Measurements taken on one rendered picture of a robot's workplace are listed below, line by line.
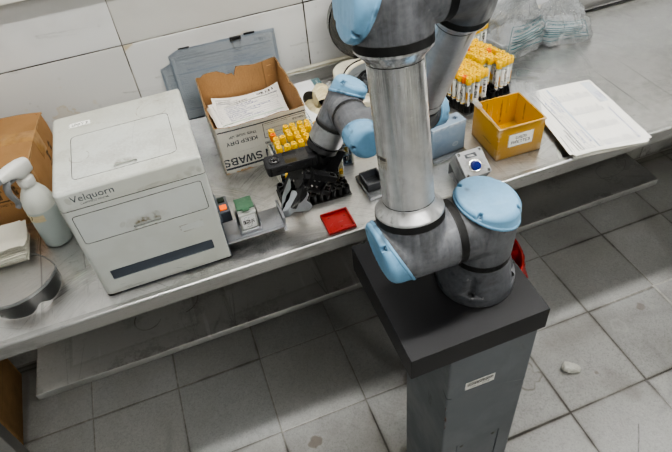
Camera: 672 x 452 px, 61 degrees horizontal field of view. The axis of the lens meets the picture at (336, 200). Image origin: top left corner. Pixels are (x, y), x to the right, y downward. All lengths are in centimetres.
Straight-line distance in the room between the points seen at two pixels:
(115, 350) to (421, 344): 123
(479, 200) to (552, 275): 149
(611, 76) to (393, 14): 125
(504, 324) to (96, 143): 87
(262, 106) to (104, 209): 65
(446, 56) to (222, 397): 154
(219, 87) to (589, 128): 103
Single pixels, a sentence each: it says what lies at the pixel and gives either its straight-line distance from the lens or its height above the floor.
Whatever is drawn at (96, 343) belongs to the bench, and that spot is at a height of 27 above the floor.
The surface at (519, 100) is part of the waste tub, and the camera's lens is 162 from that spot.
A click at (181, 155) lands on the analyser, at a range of 115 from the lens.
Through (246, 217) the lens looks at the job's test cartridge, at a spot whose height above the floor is 96.
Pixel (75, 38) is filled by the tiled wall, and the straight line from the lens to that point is 171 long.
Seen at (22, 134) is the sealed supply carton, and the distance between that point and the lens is 163.
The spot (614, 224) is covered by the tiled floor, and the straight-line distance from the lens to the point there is 273.
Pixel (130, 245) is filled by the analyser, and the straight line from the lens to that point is 126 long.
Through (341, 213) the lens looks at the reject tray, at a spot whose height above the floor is 88.
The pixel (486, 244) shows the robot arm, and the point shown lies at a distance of 100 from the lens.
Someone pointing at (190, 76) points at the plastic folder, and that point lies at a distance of 176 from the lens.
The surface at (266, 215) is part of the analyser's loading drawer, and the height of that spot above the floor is 91.
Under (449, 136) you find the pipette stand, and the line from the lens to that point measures 150.
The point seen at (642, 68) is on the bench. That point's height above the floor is 88.
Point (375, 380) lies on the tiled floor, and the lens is 211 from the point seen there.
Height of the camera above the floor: 184
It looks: 43 degrees down
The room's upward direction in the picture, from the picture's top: 6 degrees counter-clockwise
